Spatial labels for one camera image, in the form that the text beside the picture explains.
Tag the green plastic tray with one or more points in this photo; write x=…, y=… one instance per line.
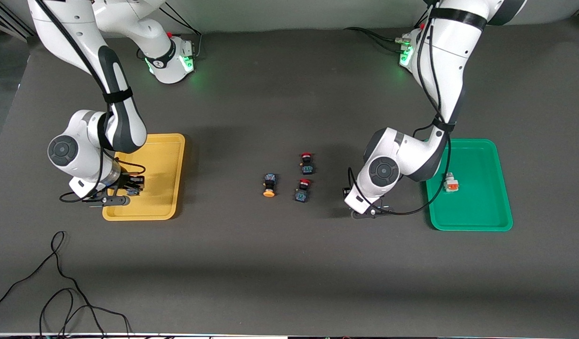
x=478, y=202

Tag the yellow plastic tray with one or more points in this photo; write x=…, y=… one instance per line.
x=162, y=165

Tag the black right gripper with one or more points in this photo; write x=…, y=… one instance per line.
x=125, y=181

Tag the white button with orange block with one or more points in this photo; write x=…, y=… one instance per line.
x=452, y=183

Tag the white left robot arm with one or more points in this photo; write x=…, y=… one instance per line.
x=440, y=61

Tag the aluminium frame rail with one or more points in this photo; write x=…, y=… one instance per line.
x=2, y=21

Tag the red mushroom push button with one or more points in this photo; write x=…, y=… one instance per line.
x=307, y=165
x=302, y=193

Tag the yellow mushroom push button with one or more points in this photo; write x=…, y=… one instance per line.
x=135, y=187
x=269, y=181

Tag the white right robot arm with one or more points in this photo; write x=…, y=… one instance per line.
x=82, y=141

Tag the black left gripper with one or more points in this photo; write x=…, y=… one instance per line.
x=345, y=192

